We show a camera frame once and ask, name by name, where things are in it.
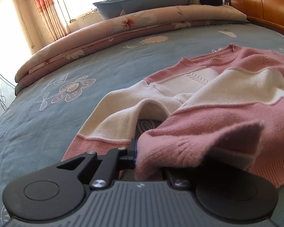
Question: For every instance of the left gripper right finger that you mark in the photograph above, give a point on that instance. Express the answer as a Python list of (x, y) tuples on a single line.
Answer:
[(176, 178)]

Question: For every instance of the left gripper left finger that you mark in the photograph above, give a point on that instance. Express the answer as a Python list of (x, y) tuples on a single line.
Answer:
[(114, 161)]

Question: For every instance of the pink and white knit sweater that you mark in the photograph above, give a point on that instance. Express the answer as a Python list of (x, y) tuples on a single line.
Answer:
[(228, 104)]

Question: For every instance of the blue floral bed sheet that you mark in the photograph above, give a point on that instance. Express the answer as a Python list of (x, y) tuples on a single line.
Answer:
[(39, 125)]

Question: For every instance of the pink floral folded quilt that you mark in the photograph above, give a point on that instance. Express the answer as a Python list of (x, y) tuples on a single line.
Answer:
[(111, 32)]

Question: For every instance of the blue pillow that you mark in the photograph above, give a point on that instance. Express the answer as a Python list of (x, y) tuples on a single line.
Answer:
[(109, 9)]

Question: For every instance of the red striped curtain left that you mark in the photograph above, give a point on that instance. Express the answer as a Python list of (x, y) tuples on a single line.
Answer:
[(49, 15)]

